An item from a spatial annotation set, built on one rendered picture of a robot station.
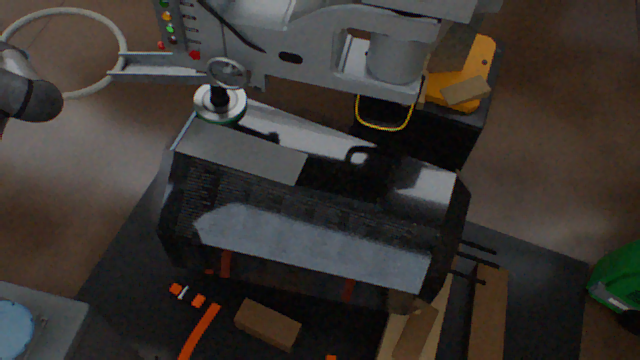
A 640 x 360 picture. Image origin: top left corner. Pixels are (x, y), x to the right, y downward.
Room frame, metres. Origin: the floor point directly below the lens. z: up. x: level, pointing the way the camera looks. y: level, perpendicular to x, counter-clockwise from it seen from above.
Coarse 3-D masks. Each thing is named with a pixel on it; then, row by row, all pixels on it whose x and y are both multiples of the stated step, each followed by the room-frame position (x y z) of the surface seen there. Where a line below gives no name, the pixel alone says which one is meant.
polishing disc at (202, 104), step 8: (200, 88) 1.42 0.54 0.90; (208, 88) 1.43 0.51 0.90; (200, 96) 1.38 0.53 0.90; (208, 96) 1.39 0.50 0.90; (232, 96) 1.40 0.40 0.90; (240, 96) 1.40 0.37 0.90; (200, 104) 1.34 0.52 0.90; (208, 104) 1.34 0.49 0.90; (232, 104) 1.36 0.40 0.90; (240, 104) 1.36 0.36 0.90; (200, 112) 1.30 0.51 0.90; (208, 112) 1.30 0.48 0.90; (216, 112) 1.31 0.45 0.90; (224, 112) 1.31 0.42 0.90; (232, 112) 1.32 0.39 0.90; (240, 112) 1.32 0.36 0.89; (208, 120) 1.27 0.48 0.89; (216, 120) 1.27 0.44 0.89; (224, 120) 1.28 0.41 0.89
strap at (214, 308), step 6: (210, 306) 0.79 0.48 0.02; (216, 306) 0.79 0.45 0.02; (210, 312) 0.76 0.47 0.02; (216, 312) 0.76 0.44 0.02; (204, 318) 0.72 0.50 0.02; (210, 318) 0.73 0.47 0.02; (198, 324) 0.69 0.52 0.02; (204, 324) 0.70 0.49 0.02; (198, 330) 0.66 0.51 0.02; (192, 336) 0.63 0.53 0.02; (198, 336) 0.64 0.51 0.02; (192, 342) 0.61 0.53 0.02; (186, 348) 0.58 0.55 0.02; (192, 348) 0.58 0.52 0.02; (180, 354) 0.55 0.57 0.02; (186, 354) 0.55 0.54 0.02
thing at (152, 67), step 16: (128, 64) 1.46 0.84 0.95; (144, 64) 1.46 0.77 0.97; (160, 64) 1.45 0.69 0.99; (128, 80) 1.36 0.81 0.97; (144, 80) 1.35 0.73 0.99; (160, 80) 1.34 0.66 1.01; (176, 80) 1.33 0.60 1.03; (192, 80) 1.33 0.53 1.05; (208, 80) 1.32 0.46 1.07; (224, 80) 1.30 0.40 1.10; (240, 80) 1.30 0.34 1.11
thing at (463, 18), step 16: (368, 0) 1.18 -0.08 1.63; (384, 0) 1.17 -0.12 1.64; (400, 0) 1.16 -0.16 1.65; (416, 0) 1.16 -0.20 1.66; (432, 0) 1.15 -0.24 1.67; (448, 0) 1.15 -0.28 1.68; (464, 0) 1.14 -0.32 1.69; (416, 16) 1.19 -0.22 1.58; (432, 16) 1.15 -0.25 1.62; (448, 16) 1.14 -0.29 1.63; (464, 16) 1.14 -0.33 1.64
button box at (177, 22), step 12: (156, 0) 1.26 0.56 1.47; (168, 0) 1.26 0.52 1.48; (156, 12) 1.26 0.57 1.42; (168, 12) 1.26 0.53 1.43; (180, 12) 1.27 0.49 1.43; (168, 24) 1.26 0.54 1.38; (180, 24) 1.26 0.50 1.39; (168, 36) 1.26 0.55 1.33; (180, 36) 1.26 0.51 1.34; (180, 48) 1.26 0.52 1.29
